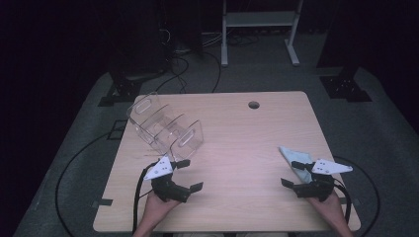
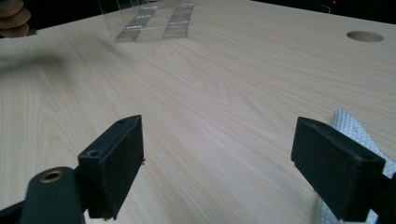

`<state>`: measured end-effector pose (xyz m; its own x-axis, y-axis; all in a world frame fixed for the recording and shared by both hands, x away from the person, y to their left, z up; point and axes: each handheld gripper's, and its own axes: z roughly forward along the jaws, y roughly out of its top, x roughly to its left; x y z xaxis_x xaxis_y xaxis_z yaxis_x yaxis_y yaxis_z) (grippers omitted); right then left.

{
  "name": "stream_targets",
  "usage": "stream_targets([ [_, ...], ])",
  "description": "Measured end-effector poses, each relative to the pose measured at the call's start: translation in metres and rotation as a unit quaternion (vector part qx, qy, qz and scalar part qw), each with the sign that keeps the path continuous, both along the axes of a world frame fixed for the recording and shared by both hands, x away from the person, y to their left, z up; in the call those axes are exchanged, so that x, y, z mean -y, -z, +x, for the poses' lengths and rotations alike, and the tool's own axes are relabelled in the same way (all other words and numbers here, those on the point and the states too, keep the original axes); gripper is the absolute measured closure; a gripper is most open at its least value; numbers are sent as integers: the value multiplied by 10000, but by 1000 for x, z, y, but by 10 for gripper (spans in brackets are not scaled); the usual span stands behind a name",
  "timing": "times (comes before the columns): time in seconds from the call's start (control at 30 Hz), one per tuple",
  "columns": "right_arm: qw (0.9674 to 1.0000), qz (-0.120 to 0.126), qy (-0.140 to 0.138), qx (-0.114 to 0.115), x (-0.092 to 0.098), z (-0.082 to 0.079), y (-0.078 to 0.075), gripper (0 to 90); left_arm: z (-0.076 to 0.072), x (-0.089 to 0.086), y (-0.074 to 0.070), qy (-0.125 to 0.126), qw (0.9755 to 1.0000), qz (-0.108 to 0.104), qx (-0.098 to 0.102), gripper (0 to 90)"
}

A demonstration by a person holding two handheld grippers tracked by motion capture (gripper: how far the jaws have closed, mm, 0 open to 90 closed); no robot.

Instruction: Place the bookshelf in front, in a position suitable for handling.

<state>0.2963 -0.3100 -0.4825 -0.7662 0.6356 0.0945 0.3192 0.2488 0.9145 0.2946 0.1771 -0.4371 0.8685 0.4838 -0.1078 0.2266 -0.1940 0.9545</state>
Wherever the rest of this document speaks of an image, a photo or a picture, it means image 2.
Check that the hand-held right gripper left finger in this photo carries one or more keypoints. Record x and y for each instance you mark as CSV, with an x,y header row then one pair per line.
x,y
115,165

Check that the light blue cleaning cloth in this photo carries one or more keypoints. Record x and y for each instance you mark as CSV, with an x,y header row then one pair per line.
x,y
351,127

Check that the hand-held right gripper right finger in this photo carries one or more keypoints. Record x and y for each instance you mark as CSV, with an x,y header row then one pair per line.
x,y
336,168

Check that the clear acrylic divided organizer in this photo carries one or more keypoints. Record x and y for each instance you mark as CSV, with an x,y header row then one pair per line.
x,y
146,23

